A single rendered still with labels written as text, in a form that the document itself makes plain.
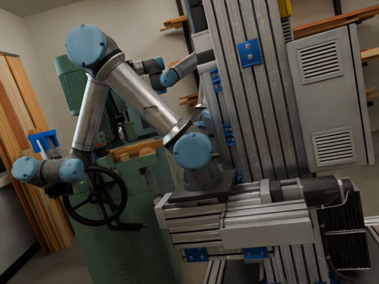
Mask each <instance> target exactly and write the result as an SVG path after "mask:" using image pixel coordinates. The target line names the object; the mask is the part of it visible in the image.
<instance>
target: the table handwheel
mask: <svg viewBox="0 0 379 284"><path fill-rule="evenodd" d="M87 172H92V177H93V190H92V191H91V192H90V193H89V194H88V196H87V199H86V200H84V201H83V202H81V203H79V204H77V205H75V206H74V207H71V205H70V201H69V196H62V200H63V205H64V208H65V210H66V212H67V213H68V214H69V216H70V217H71V218H73V219H74V220H75V221H77V222H79V223H81V224H83V225H87V226H91V227H98V226H102V225H106V224H109V223H111V222H113V221H114V220H116V219H117V218H118V217H119V216H120V215H121V214H122V212H123V210H124V209H125V206H126V203H127V189H126V186H125V183H124V181H123V180H122V179H121V177H120V176H119V175H118V174H117V173H115V172H114V171H113V170H111V169H109V168H106V167H103V166H90V167H89V168H87V169H86V170H85V172H84V174H85V173H87ZM96 172H102V173H104V174H107V175H109V176H110V177H112V178H113V179H114V180H115V181H116V183H117V184H118V186H119V187H120V190H121V202H120V205H119V206H117V205H115V204H114V203H112V202H110V201H107V200H106V199H104V198H102V197H103V190H102V187H101V185H100V184H99V185H98V187H97V183H96ZM100 201H101V202H103V203H105V204H107V205H110V206H111V207H113V208H115V209H117V210H116V212H115V213H114V214H112V215H111V216H109V217H107V218H105V219H101V220H89V219H85V218H83V217H81V216H80V215H79V214H78V213H76V212H75V210H76V209H77V208H79V207H81V206H83V205H85V204H86V203H88V202H90V203H92V204H97V203H99V202H100Z"/></svg>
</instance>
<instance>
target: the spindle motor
mask: <svg viewBox="0 0 379 284"><path fill-rule="evenodd" d="M54 65H55V68H56V71H57V74H58V77H59V79H60V83H61V86H62V88H63V91H64V95H65V98H66V100H67V103H68V106H69V110H70V113H71V115H72V116H78V115H79V114H80V110H81V105H82V101H83V96H84V93H85V89H86V84H87V80H88V76H87V75H86V71H85V70H84V68H81V67H78V66H77V65H75V64H74V63H73V62H71V61H70V59H69V58H68V56H67V54H65V55H61V56H58V57H56V58H54Z"/></svg>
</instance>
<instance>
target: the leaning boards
mask: <svg viewBox="0 0 379 284"><path fill-rule="evenodd" d="M48 130H50V129H49V127H48V125H47V122H46V120H45V118H44V115H43V113H42V111H41V108H40V106H39V103H38V101H37V98H36V96H35V94H34V91H33V89H32V87H31V84H30V82H29V79H28V77H27V74H26V72H25V70H24V67H23V65H22V63H21V61H20V59H19V58H16V57H11V56H4V55H3V53H2V52H0V157H1V160H2V162H3V164H4V166H5V168H6V171H7V173H8V175H9V177H10V179H11V181H12V184H13V186H14V188H15V190H16V192H17V195H18V197H19V199H20V202H21V204H22V206H23V208H24V210H25V213H26V215H27V217H28V219H29V221H30V224H31V226H32V228H33V230H34V232H35V234H36V237H37V239H38V242H39V244H40V245H41V248H42V250H43V253H44V255H45V256H46V255H48V253H49V252H53V251H56V253H57V252H59V251H60V250H61V249H64V248H65V249H67V248H68V247H69V246H70V245H71V238H72V236H73V235H74V233H73V231H74V230H73V227H72V224H71V222H70V218H69V216H68V213H67V212H66V210H65V208H64V205H63V200H62V198H61V196H60V197H57V198H56V200H55V199H52V198H49V195H46V194H45V191H44V189H42V188H39V187H36V186H34V185H31V184H28V183H23V182H21V181H20V180H18V179H16V178H14V177H13V175H12V172H11V168H12V165H13V164H14V162H15V161H16V160H18V159H19V158H21V157H30V158H34V159H35V160H43V158H42V155H41V153H40V152H39V153H34V150H33V148H32V145H31V143H30V141H29V140H28V136H29V135H33V134H37V133H40V132H44V131H48Z"/></svg>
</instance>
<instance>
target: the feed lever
mask: <svg viewBox="0 0 379 284"><path fill-rule="evenodd" d="M108 94H109V96H110V98H111V101H112V103H113V105H114V108H115V110H116V112H117V114H115V115H114V116H115V119H116V122H117V123H124V122H125V116H124V113H123V112H121V113H119V111H118V109H117V106H116V104H115V102H114V99H113V97H112V94H111V92H110V90H109V91H108Z"/></svg>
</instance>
